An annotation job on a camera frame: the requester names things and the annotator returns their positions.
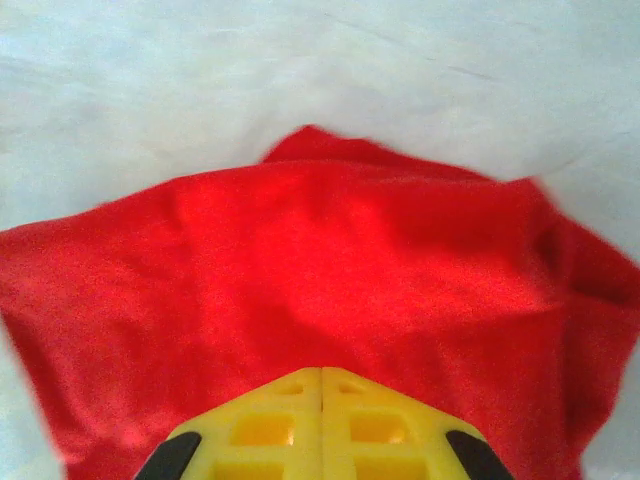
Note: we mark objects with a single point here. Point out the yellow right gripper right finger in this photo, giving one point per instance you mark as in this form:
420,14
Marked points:
380,435

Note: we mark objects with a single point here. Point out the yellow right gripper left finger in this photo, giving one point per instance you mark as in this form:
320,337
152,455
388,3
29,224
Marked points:
260,435

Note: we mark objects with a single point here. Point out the red t-shirt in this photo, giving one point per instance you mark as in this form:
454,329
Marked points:
300,260

